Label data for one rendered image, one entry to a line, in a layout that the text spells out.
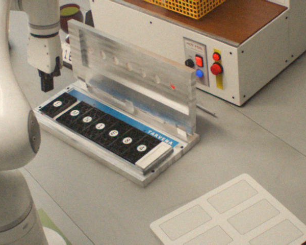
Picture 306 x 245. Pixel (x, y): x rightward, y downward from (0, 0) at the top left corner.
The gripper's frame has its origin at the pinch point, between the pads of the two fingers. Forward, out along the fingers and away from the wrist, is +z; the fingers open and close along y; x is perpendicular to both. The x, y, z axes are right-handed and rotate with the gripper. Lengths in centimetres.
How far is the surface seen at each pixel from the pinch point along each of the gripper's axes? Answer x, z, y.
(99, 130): -0.3, 5.5, 21.0
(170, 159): 3.3, 6.1, 42.1
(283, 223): 3, 7, 75
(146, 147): 1.8, 5.0, 35.7
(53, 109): -1.2, 6.2, 3.6
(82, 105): 4.4, 4.9, 9.2
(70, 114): -0.2, 5.4, 9.6
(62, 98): 3.4, 5.0, 2.3
